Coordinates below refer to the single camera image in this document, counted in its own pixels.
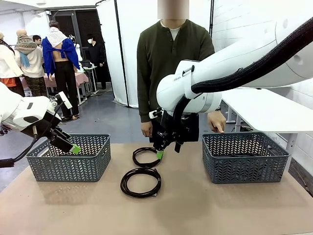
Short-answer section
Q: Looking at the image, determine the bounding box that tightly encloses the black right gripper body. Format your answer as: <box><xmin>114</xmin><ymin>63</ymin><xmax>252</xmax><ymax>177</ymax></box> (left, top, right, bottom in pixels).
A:
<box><xmin>153</xmin><ymin>116</ymin><xmax>189</xmax><ymax>147</ymax></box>

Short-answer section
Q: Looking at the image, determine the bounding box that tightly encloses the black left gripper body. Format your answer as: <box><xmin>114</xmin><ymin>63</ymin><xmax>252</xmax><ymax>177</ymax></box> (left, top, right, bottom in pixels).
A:
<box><xmin>33</xmin><ymin>113</ymin><xmax>62</xmax><ymax>142</ymax></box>

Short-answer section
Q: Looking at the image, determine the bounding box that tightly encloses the small black cable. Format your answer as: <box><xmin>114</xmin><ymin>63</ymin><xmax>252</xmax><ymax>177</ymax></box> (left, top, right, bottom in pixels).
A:
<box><xmin>132</xmin><ymin>146</ymin><xmax>162</xmax><ymax>168</ymax></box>

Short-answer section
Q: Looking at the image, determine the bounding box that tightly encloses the large black cable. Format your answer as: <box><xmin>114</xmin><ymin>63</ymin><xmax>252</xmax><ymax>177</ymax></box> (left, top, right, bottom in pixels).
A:
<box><xmin>120</xmin><ymin>167</ymin><xmax>162</xmax><ymax>198</ymax></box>

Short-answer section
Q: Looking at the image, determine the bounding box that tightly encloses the person's right forearm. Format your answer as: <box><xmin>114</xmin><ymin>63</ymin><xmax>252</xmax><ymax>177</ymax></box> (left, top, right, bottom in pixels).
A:
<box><xmin>137</xmin><ymin>80</ymin><xmax>154</xmax><ymax>123</ymax></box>

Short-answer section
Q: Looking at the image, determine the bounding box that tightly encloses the person's right hand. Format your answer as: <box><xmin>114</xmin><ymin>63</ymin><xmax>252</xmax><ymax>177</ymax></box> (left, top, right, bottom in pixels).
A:
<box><xmin>141</xmin><ymin>121</ymin><xmax>154</xmax><ymax>137</ymax></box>

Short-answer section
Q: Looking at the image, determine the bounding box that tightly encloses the person's left hand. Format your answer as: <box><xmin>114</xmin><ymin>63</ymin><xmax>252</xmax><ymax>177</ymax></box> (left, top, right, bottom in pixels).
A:
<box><xmin>207</xmin><ymin>110</ymin><xmax>227</xmax><ymax>134</ymax></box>

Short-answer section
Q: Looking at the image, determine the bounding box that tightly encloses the grey plastic mesh basket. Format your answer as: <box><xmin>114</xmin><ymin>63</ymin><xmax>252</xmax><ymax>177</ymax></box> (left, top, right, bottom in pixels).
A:
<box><xmin>25</xmin><ymin>133</ymin><xmax>112</xmax><ymax>183</ymax></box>
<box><xmin>202</xmin><ymin>131</ymin><xmax>290</xmax><ymax>184</ymax></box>

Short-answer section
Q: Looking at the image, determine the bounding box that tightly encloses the table with pink cloth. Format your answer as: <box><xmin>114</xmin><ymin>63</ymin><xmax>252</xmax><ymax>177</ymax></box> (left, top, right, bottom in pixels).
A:
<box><xmin>44</xmin><ymin>72</ymin><xmax>89</xmax><ymax>106</ymax></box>

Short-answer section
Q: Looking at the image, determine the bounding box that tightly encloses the mannequin with patterned scarf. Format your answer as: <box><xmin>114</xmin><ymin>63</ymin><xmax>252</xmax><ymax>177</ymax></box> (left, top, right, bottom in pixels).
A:
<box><xmin>14</xmin><ymin>29</ymin><xmax>48</xmax><ymax>98</ymax></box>

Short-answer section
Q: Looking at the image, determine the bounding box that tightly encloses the small white desk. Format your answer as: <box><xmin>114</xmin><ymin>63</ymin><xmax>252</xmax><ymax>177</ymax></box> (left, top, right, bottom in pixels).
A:
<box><xmin>82</xmin><ymin>65</ymin><xmax>100</xmax><ymax>96</ymax></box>

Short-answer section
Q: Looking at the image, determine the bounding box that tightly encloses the person in green sweater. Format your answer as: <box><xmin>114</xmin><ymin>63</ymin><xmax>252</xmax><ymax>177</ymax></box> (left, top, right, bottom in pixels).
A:
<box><xmin>136</xmin><ymin>19</ymin><xmax>216</xmax><ymax>143</ymax></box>

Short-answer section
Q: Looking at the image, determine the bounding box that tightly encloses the mannequin with white coat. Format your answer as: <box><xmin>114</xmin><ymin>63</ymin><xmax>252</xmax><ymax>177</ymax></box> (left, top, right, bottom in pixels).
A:
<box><xmin>0</xmin><ymin>31</ymin><xmax>24</xmax><ymax>96</ymax></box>

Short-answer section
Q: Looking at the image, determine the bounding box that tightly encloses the mannequin with blue jacket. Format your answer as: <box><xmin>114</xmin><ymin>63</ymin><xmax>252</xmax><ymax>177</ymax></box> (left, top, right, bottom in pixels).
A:
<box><xmin>41</xmin><ymin>21</ymin><xmax>81</xmax><ymax>121</ymax></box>

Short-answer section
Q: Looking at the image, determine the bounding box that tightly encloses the white dress form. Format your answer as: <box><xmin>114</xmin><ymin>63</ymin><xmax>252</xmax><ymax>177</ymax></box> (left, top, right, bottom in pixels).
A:
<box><xmin>72</xmin><ymin>34</ymin><xmax>85</xmax><ymax>71</ymax></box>

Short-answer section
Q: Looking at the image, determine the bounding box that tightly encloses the background person in black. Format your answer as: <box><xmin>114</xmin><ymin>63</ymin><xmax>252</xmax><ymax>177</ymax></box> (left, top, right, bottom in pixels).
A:
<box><xmin>87</xmin><ymin>33</ymin><xmax>107</xmax><ymax>90</ymax></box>

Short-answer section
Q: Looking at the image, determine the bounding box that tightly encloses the narrow white backdrop panel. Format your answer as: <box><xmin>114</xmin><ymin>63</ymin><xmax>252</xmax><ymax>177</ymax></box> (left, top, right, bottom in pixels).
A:
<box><xmin>95</xmin><ymin>0</ymin><xmax>130</xmax><ymax>108</ymax></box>

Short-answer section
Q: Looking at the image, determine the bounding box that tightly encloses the black mesh double door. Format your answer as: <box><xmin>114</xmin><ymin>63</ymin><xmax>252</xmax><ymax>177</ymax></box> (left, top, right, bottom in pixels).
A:
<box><xmin>48</xmin><ymin>9</ymin><xmax>111</xmax><ymax>85</ymax></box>

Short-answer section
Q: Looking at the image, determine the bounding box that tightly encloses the wide white backdrop panel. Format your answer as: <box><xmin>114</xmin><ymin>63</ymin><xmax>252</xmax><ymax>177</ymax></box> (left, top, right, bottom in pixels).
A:
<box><xmin>114</xmin><ymin>0</ymin><xmax>214</xmax><ymax>108</ymax></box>

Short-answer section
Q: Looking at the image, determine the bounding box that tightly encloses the black backdrop stand pole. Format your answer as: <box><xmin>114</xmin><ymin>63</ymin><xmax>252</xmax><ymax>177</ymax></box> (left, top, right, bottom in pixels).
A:
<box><xmin>209</xmin><ymin>0</ymin><xmax>215</xmax><ymax>32</ymax></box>

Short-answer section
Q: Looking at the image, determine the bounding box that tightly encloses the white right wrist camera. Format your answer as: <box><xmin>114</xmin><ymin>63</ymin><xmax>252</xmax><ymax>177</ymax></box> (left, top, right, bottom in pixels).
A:
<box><xmin>148</xmin><ymin>107</ymin><xmax>163</xmax><ymax>120</ymax></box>

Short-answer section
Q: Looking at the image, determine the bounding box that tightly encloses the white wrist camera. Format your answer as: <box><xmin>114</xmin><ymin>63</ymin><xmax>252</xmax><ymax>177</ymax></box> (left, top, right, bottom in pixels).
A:
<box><xmin>50</xmin><ymin>92</ymin><xmax>73</xmax><ymax>110</ymax></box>
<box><xmin>148</xmin><ymin>107</ymin><xmax>163</xmax><ymax>120</ymax></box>

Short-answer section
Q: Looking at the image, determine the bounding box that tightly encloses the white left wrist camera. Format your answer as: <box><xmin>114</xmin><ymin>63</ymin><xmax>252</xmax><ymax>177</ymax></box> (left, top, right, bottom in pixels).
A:
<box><xmin>50</xmin><ymin>92</ymin><xmax>73</xmax><ymax>110</ymax></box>

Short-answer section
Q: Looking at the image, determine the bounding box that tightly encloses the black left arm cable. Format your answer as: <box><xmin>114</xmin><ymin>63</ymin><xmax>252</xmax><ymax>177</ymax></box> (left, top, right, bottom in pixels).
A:
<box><xmin>0</xmin><ymin>101</ymin><xmax>62</xmax><ymax>168</ymax></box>

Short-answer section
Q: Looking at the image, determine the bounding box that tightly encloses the black braided cable sleeve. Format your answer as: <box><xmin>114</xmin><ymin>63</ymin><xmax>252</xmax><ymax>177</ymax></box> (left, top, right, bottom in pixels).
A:
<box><xmin>172</xmin><ymin>17</ymin><xmax>313</xmax><ymax>118</ymax></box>

